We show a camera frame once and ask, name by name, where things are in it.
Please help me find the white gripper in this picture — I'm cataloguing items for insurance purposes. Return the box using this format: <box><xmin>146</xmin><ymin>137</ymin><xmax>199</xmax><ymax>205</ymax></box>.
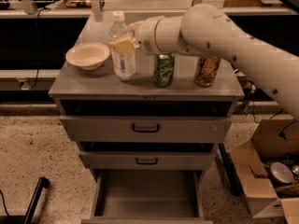
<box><xmin>109</xmin><ymin>16</ymin><xmax>164</xmax><ymax>55</ymax></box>

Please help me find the clear plastic water bottle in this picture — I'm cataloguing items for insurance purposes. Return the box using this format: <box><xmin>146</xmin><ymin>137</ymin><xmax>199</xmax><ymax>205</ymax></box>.
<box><xmin>109</xmin><ymin>10</ymin><xmax>135</xmax><ymax>81</ymax></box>

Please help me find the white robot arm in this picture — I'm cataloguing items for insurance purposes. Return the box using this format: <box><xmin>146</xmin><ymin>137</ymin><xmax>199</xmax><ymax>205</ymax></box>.
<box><xmin>110</xmin><ymin>4</ymin><xmax>299</xmax><ymax>119</ymax></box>

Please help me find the grey drawer cabinet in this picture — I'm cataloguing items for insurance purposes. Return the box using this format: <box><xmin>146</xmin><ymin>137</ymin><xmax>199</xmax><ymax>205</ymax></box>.
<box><xmin>48</xmin><ymin>10</ymin><xmax>246</xmax><ymax>224</ymax></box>

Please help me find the top grey drawer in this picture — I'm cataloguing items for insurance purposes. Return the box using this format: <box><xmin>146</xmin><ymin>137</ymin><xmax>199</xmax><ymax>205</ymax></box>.
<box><xmin>61</xmin><ymin>116</ymin><xmax>231</xmax><ymax>143</ymax></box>

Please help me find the grey drawer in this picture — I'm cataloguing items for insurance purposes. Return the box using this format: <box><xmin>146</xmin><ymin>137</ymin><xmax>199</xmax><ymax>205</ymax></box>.
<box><xmin>61</xmin><ymin>116</ymin><xmax>231</xmax><ymax>143</ymax></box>
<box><xmin>80</xmin><ymin>170</ymin><xmax>213</xmax><ymax>224</ymax></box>
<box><xmin>79</xmin><ymin>151</ymin><xmax>214</xmax><ymax>170</ymax></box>

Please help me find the middle grey drawer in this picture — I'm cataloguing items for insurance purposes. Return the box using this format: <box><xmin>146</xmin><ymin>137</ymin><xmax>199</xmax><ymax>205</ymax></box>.
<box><xmin>79</xmin><ymin>151</ymin><xmax>214</xmax><ymax>170</ymax></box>

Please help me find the bottom grey drawer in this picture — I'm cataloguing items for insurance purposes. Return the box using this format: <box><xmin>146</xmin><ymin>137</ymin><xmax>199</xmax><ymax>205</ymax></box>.
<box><xmin>80</xmin><ymin>170</ymin><xmax>213</xmax><ymax>224</ymax></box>

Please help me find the green soda can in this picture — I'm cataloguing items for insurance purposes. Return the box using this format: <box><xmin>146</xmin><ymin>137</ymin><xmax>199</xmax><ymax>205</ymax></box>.
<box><xmin>153</xmin><ymin>53</ymin><xmax>175</xmax><ymax>87</ymax></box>

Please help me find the white paper bowl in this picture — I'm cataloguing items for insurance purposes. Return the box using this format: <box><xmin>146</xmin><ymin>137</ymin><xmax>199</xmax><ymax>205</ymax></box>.
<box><xmin>65</xmin><ymin>42</ymin><xmax>110</xmax><ymax>70</ymax></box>

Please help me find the orange soda can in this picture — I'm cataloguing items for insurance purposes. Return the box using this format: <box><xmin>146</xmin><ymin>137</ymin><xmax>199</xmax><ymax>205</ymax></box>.
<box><xmin>194</xmin><ymin>58</ymin><xmax>221</xmax><ymax>88</ymax></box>

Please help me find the black floor bar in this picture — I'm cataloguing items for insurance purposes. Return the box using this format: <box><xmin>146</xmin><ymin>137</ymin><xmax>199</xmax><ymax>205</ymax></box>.
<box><xmin>218</xmin><ymin>143</ymin><xmax>241</xmax><ymax>196</ymax></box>

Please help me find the black stand leg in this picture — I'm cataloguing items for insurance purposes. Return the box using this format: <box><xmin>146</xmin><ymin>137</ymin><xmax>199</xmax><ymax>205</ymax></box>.
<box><xmin>0</xmin><ymin>177</ymin><xmax>50</xmax><ymax>224</ymax></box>

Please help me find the cardboard box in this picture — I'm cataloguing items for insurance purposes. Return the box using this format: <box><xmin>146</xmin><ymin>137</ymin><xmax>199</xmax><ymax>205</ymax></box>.
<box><xmin>230</xmin><ymin>119</ymin><xmax>299</xmax><ymax>224</ymax></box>

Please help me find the silver metal bowl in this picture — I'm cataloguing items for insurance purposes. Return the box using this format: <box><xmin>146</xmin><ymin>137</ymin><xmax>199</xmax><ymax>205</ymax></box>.
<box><xmin>270</xmin><ymin>162</ymin><xmax>293</xmax><ymax>184</ymax></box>

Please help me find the black cable left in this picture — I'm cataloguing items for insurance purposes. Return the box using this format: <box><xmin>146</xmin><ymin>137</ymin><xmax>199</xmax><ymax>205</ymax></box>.
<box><xmin>30</xmin><ymin>7</ymin><xmax>51</xmax><ymax>91</ymax></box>

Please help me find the black cable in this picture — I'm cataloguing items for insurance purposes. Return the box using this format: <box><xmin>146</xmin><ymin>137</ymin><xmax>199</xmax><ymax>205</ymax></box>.
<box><xmin>233</xmin><ymin>68</ymin><xmax>260</xmax><ymax>124</ymax></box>
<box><xmin>30</xmin><ymin>7</ymin><xmax>51</xmax><ymax>91</ymax></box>

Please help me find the black cable right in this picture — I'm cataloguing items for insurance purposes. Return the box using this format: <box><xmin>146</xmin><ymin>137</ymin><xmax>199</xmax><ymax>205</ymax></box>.
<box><xmin>233</xmin><ymin>68</ymin><xmax>260</xmax><ymax>124</ymax></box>

